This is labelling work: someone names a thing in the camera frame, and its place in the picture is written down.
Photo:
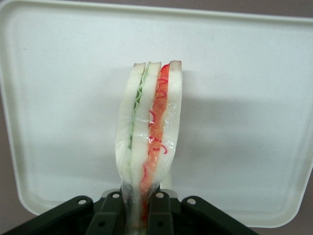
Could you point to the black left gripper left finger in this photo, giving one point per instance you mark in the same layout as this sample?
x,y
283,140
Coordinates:
x,y
107,220

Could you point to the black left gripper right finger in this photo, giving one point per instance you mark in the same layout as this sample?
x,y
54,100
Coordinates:
x,y
160,220

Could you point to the plastic-wrapped triangle sandwich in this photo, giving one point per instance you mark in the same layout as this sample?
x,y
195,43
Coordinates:
x,y
146,127

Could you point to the white plastic tray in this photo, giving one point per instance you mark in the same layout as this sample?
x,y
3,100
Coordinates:
x,y
244,98

